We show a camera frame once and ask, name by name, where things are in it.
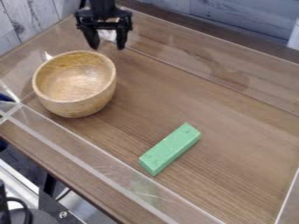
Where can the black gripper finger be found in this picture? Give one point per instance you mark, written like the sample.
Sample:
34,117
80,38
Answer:
120,38
90,37

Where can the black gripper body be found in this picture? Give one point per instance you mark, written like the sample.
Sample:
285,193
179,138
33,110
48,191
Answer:
100,14

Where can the green rectangular block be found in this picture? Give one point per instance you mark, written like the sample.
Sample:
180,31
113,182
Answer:
168,149

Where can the brown wooden bowl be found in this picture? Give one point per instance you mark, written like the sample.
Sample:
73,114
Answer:
74,83

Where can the clear acrylic tray walls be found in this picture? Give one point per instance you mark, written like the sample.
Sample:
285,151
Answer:
179,76

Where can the white object at right edge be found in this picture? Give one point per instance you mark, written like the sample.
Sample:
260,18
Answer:
293,38

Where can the black table leg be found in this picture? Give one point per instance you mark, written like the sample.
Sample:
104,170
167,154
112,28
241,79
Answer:
49,185

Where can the grey metal bracket with screw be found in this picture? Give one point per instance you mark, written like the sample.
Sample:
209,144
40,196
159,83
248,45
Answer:
58,212

